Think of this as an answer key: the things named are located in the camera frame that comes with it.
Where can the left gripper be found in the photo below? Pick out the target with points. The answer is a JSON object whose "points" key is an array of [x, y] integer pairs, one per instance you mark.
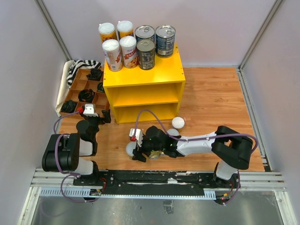
{"points": [[106, 114]]}

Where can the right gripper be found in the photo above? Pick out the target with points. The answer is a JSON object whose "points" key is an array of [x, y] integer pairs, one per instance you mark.
{"points": [[138, 155]]}

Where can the yellow shelf cabinet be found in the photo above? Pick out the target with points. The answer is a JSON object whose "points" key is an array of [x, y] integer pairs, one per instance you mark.
{"points": [[160, 90]]}

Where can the red white can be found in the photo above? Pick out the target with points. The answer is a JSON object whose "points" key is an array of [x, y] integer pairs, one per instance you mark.
{"points": [[129, 51], [111, 48]]}

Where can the blue yellow can white lid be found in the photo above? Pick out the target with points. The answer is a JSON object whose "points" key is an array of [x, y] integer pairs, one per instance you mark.
{"points": [[124, 28]]}

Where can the gold rectangular tin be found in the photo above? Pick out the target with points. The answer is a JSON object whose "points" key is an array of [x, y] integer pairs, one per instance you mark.
{"points": [[154, 154]]}

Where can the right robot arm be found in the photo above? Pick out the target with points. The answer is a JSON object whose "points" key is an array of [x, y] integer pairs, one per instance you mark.
{"points": [[233, 149]]}

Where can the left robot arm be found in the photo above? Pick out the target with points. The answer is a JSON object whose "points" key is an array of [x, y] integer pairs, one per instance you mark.
{"points": [[65, 152]]}

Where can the rolled green belt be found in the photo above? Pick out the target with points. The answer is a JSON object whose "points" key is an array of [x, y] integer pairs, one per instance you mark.
{"points": [[100, 87]]}

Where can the wooden divided tray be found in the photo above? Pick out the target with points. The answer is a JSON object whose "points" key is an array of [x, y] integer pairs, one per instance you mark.
{"points": [[86, 88]]}

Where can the rolled black belt middle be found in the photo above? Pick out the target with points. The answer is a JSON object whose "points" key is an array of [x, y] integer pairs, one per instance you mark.
{"points": [[86, 95]]}

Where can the rolled black belt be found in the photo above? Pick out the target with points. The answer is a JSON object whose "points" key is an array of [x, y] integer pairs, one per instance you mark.
{"points": [[86, 95], [95, 74]]}

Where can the rolled dark belt bottom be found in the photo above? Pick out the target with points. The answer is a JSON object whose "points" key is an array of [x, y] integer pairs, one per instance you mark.
{"points": [[69, 106]]}

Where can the rolled black belt top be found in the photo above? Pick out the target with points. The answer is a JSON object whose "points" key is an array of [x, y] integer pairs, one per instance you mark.
{"points": [[95, 74]]}

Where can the striped cloth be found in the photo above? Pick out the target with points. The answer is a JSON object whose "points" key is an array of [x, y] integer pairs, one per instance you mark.
{"points": [[81, 64]]}

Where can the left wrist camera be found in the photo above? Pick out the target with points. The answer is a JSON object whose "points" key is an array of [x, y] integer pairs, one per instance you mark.
{"points": [[88, 110]]}

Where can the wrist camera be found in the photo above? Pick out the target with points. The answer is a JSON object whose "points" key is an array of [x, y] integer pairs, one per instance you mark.
{"points": [[88, 110], [136, 135]]}

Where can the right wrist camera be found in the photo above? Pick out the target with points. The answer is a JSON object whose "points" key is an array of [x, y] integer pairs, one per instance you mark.
{"points": [[136, 135]]}

